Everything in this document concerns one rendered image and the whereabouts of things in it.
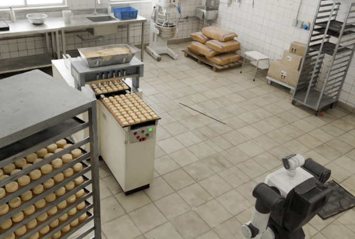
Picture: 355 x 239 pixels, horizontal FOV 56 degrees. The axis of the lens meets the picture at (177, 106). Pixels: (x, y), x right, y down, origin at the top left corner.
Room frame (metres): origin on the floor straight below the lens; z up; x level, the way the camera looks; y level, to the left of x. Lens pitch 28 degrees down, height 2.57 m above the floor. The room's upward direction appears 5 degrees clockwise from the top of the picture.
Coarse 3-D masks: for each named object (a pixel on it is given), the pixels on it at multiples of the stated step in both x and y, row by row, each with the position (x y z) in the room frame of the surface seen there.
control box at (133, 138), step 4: (140, 128) 2.68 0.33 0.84; (144, 128) 2.69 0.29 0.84; (148, 128) 2.71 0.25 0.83; (152, 128) 2.74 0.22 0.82; (132, 132) 2.62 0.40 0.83; (140, 132) 2.66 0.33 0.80; (144, 132) 2.69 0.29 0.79; (148, 132) 2.72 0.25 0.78; (152, 132) 2.74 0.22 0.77; (132, 136) 2.62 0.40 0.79; (136, 136) 2.64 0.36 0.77; (140, 136) 2.67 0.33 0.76; (144, 136) 2.69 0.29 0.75; (148, 136) 2.72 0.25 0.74; (152, 136) 2.74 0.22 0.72; (132, 140) 2.62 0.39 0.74; (136, 140) 2.64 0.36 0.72
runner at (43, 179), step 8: (88, 152) 1.37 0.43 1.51; (72, 160) 1.29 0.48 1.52; (80, 160) 1.33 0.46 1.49; (64, 168) 1.25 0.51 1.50; (48, 176) 1.18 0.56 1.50; (32, 184) 1.11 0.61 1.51; (16, 192) 1.05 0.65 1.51; (24, 192) 1.08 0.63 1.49; (0, 200) 1.00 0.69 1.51; (8, 200) 1.02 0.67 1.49
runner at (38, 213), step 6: (90, 180) 1.37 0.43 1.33; (78, 186) 1.31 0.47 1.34; (84, 186) 1.34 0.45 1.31; (72, 192) 1.28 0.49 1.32; (60, 198) 1.22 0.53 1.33; (66, 198) 1.24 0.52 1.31; (54, 204) 1.19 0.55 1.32; (42, 210) 1.14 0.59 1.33; (30, 216) 1.09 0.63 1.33; (36, 216) 1.11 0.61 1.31; (24, 222) 1.06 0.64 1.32; (12, 228) 1.02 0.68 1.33; (18, 228) 1.04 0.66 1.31; (0, 234) 0.97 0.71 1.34; (6, 234) 0.99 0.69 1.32
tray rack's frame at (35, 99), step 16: (0, 80) 1.48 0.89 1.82; (16, 80) 1.50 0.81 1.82; (32, 80) 1.52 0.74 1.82; (48, 80) 1.53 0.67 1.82; (0, 96) 1.33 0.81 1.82; (16, 96) 1.34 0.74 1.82; (32, 96) 1.35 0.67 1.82; (48, 96) 1.37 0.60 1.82; (64, 96) 1.38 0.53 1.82; (80, 96) 1.40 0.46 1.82; (0, 112) 1.19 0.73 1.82; (16, 112) 1.20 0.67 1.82; (32, 112) 1.21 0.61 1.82; (48, 112) 1.22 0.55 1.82; (64, 112) 1.24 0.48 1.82; (0, 128) 1.07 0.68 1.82; (16, 128) 1.08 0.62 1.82; (32, 128) 1.11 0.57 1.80; (0, 144) 1.01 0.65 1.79
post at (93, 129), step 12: (96, 108) 1.38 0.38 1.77; (96, 120) 1.38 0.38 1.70; (96, 132) 1.38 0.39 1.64; (96, 144) 1.37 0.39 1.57; (96, 156) 1.37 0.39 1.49; (96, 168) 1.37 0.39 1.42; (96, 180) 1.36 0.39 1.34; (96, 192) 1.36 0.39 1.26; (96, 204) 1.36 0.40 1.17; (96, 216) 1.36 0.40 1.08; (96, 228) 1.36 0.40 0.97
